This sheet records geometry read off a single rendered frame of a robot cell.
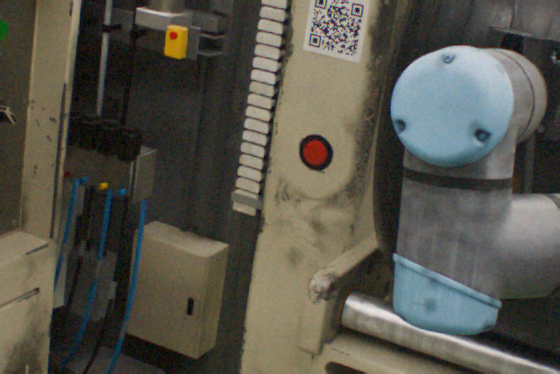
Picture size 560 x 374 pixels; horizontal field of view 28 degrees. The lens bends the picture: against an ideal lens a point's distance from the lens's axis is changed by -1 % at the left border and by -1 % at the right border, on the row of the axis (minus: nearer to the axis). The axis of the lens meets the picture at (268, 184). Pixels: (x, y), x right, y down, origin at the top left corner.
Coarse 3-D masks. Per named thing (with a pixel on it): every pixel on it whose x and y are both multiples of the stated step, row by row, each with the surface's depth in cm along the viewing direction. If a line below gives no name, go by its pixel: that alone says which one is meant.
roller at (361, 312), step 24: (360, 312) 134; (384, 312) 133; (384, 336) 134; (408, 336) 132; (432, 336) 131; (456, 336) 130; (480, 336) 129; (456, 360) 130; (480, 360) 128; (504, 360) 127; (528, 360) 126; (552, 360) 126
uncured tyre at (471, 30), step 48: (432, 0) 112; (480, 0) 109; (528, 0) 108; (432, 48) 111; (480, 48) 109; (384, 96) 117; (384, 144) 117; (384, 192) 119; (384, 240) 124; (528, 336) 123
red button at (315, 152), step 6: (306, 144) 141; (312, 144) 140; (318, 144) 140; (324, 144) 140; (306, 150) 141; (312, 150) 140; (318, 150) 140; (324, 150) 140; (306, 156) 141; (312, 156) 140; (318, 156) 140; (324, 156) 140; (312, 162) 140; (318, 162) 140
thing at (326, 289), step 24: (336, 264) 137; (360, 264) 139; (384, 264) 149; (312, 288) 132; (336, 288) 133; (360, 288) 142; (384, 288) 152; (312, 312) 133; (336, 312) 135; (312, 336) 133
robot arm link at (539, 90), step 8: (512, 56) 81; (520, 56) 84; (528, 64) 83; (528, 72) 81; (536, 72) 84; (536, 80) 82; (536, 88) 81; (544, 88) 84; (536, 96) 81; (544, 96) 84; (536, 104) 81; (544, 104) 84; (536, 112) 82; (536, 120) 83; (528, 128) 81; (528, 136) 85
